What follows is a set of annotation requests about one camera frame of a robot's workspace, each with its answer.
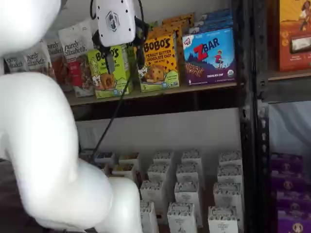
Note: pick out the white granola bag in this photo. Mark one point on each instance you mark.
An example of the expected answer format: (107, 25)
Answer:
(14, 62)
(86, 26)
(54, 48)

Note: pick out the purple snack box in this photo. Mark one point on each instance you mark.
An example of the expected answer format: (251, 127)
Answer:
(286, 161)
(294, 200)
(295, 222)
(289, 180)

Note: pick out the white patterned pantry box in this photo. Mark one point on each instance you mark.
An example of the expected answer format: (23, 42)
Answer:
(151, 190)
(147, 216)
(222, 219)
(162, 157)
(186, 191)
(229, 157)
(229, 173)
(227, 194)
(181, 218)
(158, 172)
(191, 156)
(187, 172)

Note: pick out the blue purple Zbar box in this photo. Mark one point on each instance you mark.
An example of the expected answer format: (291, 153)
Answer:
(211, 27)
(209, 58)
(213, 15)

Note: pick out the orange snack box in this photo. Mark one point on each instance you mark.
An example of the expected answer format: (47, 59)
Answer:
(294, 31)

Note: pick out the orange label granola bag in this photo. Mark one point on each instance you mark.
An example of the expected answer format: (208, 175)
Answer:
(36, 61)

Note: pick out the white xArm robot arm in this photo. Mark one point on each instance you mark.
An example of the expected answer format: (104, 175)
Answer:
(36, 133)

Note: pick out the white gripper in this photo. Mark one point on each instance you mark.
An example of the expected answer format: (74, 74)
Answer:
(115, 21)

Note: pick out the wooden shelf board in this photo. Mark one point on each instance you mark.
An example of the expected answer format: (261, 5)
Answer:
(289, 75)
(194, 89)

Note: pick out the green Bobo's apple pie box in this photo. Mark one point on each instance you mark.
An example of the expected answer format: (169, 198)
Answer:
(102, 82)
(153, 25)
(131, 52)

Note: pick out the white patterned small boxes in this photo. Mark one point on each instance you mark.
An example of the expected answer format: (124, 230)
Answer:
(207, 191)

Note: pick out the orange Bobo's oat bites box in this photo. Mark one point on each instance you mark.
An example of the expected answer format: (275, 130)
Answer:
(178, 17)
(181, 24)
(158, 63)
(178, 55)

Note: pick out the yellow white granola box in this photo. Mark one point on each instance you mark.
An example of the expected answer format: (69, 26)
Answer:
(128, 157)
(122, 170)

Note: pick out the red label granola bag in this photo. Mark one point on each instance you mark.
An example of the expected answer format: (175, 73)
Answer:
(75, 48)

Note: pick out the blue white granola box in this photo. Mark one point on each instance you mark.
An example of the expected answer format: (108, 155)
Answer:
(104, 156)

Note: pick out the black metal shelf rack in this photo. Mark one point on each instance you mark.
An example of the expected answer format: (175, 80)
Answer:
(286, 91)
(247, 121)

